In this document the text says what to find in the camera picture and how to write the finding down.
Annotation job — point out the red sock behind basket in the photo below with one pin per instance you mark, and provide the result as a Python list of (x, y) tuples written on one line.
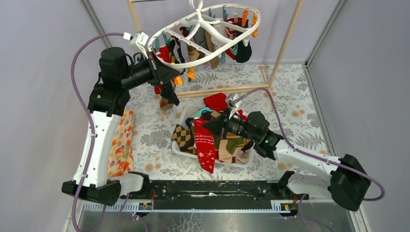
[(216, 102)]

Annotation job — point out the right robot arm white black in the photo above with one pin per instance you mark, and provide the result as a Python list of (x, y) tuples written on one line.
[(339, 179)]

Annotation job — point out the brown argyle sock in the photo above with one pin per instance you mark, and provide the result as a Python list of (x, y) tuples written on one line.
[(184, 139)]

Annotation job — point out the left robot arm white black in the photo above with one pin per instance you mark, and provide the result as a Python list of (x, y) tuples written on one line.
[(106, 107)]

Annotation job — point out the white round clip hanger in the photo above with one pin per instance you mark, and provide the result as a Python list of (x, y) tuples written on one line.
[(209, 32)]

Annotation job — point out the red snowflake christmas sock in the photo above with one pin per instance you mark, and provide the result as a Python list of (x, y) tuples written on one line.
[(204, 142)]

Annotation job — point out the patchwork brown green sock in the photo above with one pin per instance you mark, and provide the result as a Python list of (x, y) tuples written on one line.
[(235, 150)]

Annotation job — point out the floral grey table mat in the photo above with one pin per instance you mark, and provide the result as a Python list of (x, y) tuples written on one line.
[(152, 130)]

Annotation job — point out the orange leaf patterned cloth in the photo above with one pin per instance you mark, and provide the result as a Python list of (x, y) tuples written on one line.
[(120, 159)]

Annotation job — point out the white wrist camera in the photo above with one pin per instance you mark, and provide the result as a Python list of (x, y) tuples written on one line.
[(233, 103), (137, 42)]

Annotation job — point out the red hanging sock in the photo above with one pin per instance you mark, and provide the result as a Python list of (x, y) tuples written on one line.
[(163, 54)]

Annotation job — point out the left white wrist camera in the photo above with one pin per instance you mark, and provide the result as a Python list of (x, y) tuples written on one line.
[(137, 42)]

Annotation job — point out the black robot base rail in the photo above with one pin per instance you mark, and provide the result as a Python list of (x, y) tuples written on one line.
[(218, 195)]

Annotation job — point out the dark navy sock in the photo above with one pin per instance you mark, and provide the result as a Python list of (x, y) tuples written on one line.
[(243, 52)]

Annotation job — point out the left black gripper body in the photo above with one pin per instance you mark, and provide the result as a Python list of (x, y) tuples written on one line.
[(154, 72)]

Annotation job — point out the wooden drying rack frame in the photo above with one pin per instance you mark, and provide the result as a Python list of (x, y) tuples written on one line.
[(267, 82)]

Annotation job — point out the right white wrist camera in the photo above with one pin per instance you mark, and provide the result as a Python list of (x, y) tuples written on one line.
[(233, 103)]

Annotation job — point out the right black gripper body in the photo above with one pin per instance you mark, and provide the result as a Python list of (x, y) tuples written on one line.
[(233, 126)]

